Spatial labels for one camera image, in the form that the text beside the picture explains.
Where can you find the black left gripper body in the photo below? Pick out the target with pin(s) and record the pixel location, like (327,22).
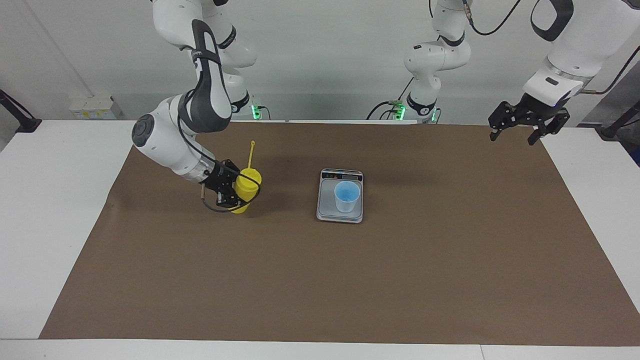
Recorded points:
(527,112)

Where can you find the black clamp stand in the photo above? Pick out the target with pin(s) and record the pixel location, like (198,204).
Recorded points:
(612,131)
(25,122)

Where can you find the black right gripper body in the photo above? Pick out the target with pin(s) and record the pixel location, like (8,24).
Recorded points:
(220,180)

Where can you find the yellow squeeze bottle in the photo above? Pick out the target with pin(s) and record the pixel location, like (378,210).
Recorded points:
(248,181)

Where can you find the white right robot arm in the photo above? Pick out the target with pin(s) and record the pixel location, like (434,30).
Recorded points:
(165,140)

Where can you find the white power strip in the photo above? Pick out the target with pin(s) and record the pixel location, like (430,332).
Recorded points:
(92,107)

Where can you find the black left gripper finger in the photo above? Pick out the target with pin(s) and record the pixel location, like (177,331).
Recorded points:
(536,136)
(495,133)

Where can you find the silver digital kitchen scale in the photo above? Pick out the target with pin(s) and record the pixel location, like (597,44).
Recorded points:
(327,212)

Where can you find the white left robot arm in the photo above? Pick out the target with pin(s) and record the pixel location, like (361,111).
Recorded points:
(575,50)

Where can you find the light blue plastic cup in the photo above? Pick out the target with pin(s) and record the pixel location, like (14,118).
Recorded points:
(347,197)

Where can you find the brown table mat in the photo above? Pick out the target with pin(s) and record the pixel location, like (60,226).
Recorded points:
(320,280)

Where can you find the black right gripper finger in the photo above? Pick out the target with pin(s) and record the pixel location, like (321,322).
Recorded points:
(229,201)
(233,166)

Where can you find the dark grey panel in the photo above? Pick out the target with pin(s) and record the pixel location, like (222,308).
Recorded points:
(617,102)

